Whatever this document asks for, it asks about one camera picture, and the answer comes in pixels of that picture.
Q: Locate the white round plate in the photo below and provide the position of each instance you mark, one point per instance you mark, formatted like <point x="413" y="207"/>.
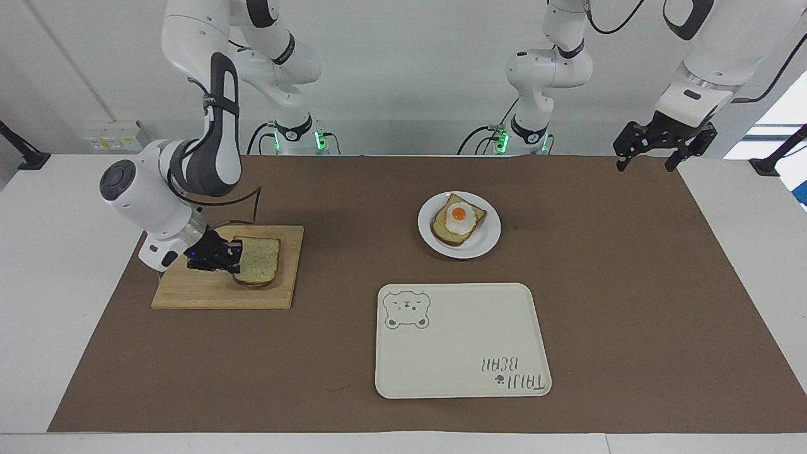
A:
<point x="482" y="243"/>

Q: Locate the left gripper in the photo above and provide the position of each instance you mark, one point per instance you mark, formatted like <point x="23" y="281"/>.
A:
<point x="674" y="126"/>

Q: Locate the fried egg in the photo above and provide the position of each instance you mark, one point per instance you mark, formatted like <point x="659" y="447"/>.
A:
<point x="460" y="217"/>

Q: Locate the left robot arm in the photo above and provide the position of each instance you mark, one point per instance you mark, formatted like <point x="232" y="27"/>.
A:
<point x="555" y="69"/>

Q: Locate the black stand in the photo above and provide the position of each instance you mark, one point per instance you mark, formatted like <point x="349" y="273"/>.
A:
<point x="772" y="161"/>
<point x="25" y="154"/>

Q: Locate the cream tray with bear print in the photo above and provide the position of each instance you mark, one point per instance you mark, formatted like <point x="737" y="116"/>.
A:
<point x="460" y="343"/>

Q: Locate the plain bread slice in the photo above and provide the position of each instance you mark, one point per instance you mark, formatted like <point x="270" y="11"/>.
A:
<point x="260" y="260"/>

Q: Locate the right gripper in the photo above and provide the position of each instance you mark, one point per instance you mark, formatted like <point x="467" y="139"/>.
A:
<point x="203" y="252"/>

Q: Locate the white wall socket box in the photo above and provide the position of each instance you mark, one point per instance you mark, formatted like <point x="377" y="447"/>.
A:
<point x="113" y="137"/>

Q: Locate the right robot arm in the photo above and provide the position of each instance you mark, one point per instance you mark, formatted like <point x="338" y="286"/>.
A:
<point x="214" y="157"/>

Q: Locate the toasted bread slice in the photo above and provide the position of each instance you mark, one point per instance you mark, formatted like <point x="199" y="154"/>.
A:
<point x="441" y="232"/>

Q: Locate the wooden cutting board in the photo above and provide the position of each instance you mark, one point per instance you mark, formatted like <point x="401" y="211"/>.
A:
<point x="208" y="290"/>

